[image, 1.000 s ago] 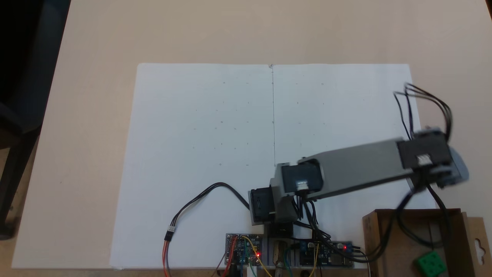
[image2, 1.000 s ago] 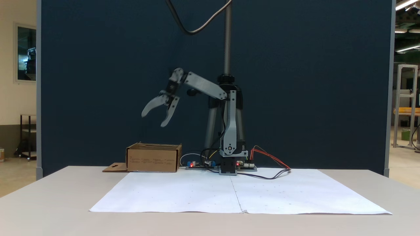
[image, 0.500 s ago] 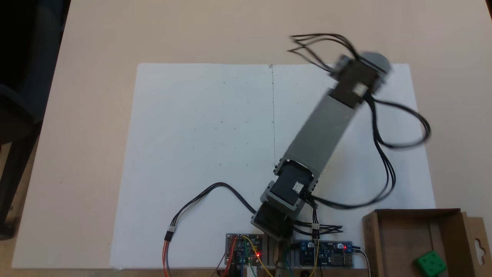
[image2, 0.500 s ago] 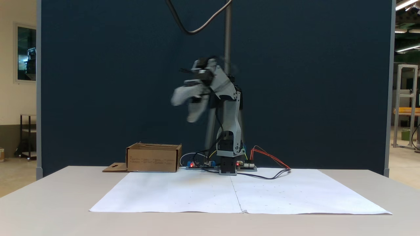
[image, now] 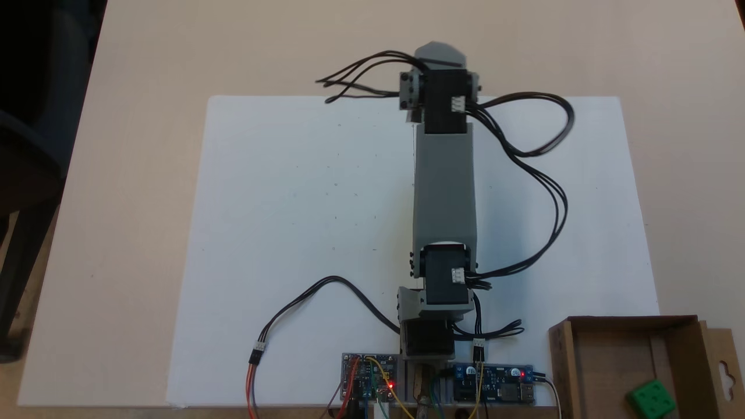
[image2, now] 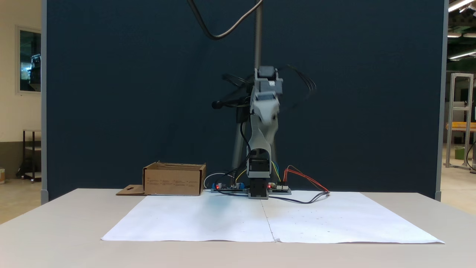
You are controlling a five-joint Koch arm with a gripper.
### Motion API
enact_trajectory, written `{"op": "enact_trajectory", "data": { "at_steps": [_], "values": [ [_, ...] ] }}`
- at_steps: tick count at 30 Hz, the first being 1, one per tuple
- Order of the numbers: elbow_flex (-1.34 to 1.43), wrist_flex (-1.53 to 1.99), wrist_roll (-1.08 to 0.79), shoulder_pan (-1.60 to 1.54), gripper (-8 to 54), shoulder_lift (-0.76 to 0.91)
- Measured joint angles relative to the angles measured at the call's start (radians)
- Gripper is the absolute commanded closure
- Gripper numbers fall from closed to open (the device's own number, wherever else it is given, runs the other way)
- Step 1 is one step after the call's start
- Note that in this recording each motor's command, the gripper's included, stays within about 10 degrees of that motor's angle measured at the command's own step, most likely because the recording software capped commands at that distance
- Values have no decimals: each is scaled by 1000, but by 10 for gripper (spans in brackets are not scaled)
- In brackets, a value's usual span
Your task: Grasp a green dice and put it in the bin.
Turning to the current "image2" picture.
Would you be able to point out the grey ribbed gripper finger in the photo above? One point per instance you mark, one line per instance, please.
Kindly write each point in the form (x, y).
(267, 114)

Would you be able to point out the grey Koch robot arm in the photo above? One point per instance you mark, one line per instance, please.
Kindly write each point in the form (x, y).
(260, 141)

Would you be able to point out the green waste bin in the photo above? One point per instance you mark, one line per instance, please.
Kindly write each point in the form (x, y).
(459, 153)

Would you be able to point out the grey tripod with black head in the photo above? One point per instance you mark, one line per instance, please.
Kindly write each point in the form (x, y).
(257, 37)

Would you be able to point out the dark motor controller board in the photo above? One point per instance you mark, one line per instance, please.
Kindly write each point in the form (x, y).
(282, 190)

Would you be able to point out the small blue converter board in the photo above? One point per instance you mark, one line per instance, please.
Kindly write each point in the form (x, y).
(227, 188)

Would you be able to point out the brown cardboard box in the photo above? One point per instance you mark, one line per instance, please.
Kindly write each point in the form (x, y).
(174, 180)

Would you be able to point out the white paper sheet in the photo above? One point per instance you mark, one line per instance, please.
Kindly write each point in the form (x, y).
(353, 219)
(193, 219)

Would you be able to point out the dark blue partition panel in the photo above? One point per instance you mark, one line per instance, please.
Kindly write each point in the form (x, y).
(130, 93)

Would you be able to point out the orange table top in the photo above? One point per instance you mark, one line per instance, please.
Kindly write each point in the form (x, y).
(461, 126)

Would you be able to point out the ceiling strip light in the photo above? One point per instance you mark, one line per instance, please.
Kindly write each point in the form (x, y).
(459, 4)

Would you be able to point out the black shelf cart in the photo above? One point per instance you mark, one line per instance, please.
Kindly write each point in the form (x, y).
(32, 154)

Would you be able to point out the aluminium profile frame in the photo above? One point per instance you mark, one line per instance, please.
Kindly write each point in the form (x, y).
(452, 119)

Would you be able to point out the framed wall window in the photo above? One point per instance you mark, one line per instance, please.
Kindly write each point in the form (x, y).
(29, 59)

